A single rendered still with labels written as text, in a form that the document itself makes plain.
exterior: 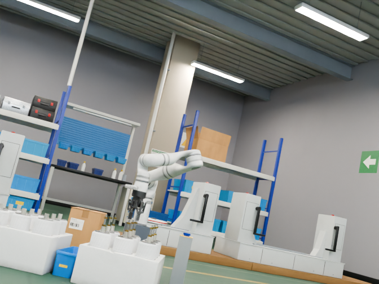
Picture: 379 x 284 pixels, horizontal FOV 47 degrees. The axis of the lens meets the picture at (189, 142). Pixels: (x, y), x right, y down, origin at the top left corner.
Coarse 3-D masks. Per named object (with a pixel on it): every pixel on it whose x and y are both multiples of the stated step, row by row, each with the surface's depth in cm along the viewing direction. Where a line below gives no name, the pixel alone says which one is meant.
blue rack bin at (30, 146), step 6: (24, 144) 636; (30, 144) 640; (36, 144) 643; (42, 144) 646; (48, 144) 649; (24, 150) 636; (30, 150) 639; (36, 150) 643; (42, 150) 646; (42, 156) 646
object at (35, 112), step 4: (32, 108) 646; (36, 108) 648; (40, 108) 651; (32, 112) 646; (36, 112) 647; (40, 112) 650; (44, 112) 653; (48, 112) 655; (52, 112) 658; (32, 116) 645; (36, 116) 648; (40, 116) 650; (44, 116) 651; (48, 116) 655; (52, 116) 658; (44, 120) 652; (48, 120) 655; (52, 120) 658
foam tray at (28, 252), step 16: (0, 240) 211; (16, 240) 211; (32, 240) 211; (48, 240) 211; (64, 240) 235; (0, 256) 210; (16, 256) 210; (32, 256) 210; (48, 256) 212; (32, 272) 209; (48, 272) 218
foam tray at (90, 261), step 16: (80, 256) 209; (96, 256) 209; (112, 256) 208; (128, 256) 208; (160, 256) 234; (80, 272) 208; (96, 272) 207; (112, 272) 207; (128, 272) 207; (144, 272) 207; (160, 272) 233
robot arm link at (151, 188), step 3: (153, 183) 278; (156, 183) 280; (150, 186) 278; (153, 186) 279; (156, 186) 280; (147, 189) 283; (150, 189) 281; (153, 189) 279; (147, 192) 278; (150, 192) 278; (153, 192) 278; (147, 195) 276; (150, 195) 277; (153, 195) 278; (150, 198) 277
